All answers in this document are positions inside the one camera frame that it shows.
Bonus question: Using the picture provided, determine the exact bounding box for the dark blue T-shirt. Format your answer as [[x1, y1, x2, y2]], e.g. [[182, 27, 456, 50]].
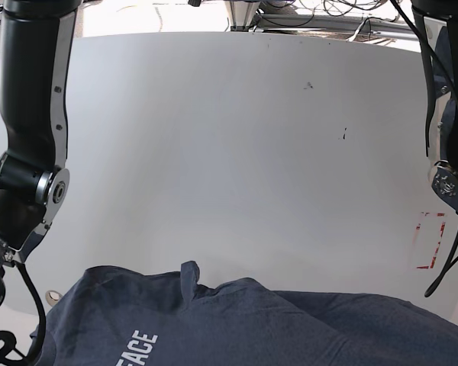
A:
[[37, 262, 458, 365]]

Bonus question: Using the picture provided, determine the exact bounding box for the left-side robot arm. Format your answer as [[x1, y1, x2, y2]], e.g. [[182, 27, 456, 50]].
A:
[[412, 1, 458, 214]]

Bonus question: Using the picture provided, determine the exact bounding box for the right-side robot arm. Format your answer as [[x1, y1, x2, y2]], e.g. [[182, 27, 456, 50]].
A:
[[0, 1, 79, 306]]

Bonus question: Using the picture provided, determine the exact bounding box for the left table grommet hole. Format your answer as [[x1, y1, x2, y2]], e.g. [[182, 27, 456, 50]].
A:
[[45, 290, 63, 307]]

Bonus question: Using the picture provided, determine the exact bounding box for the red tape rectangle marking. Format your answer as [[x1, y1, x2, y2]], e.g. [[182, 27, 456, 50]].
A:
[[411, 212, 447, 270]]

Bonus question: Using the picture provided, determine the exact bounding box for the metal frame post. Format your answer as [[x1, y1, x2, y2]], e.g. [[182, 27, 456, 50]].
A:
[[224, 1, 260, 32]]

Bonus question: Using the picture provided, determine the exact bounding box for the right-side arm black cable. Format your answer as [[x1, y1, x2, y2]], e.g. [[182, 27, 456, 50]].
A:
[[0, 262, 48, 366]]

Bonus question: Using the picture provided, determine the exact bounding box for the left-side arm black cable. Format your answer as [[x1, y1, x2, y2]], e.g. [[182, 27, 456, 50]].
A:
[[389, 0, 458, 299]]

